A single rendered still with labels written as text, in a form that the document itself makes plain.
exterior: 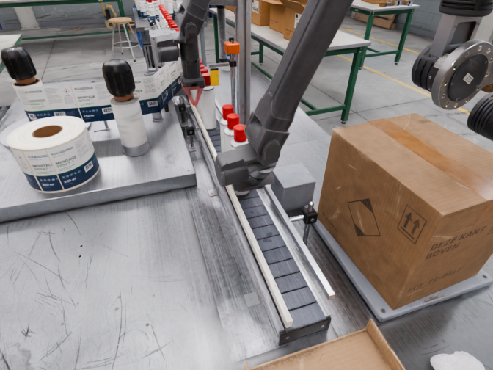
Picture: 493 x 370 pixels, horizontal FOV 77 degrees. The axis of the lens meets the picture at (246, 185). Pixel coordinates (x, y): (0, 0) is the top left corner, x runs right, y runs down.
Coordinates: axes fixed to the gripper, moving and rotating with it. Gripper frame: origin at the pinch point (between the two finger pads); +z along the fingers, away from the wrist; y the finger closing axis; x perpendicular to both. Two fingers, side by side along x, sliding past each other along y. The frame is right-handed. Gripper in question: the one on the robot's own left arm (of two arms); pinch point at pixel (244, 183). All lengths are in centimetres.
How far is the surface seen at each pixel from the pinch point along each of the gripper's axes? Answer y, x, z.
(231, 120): 1.0, -16.1, -5.6
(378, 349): -12.6, 41.1, -21.0
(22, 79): 60, -54, 26
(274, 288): 4.1, 25.7, -18.4
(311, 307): -2.4, 31.0, -18.4
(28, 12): 224, -561, 545
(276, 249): -1.6, 18.9, -8.5
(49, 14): 187, -563, 555
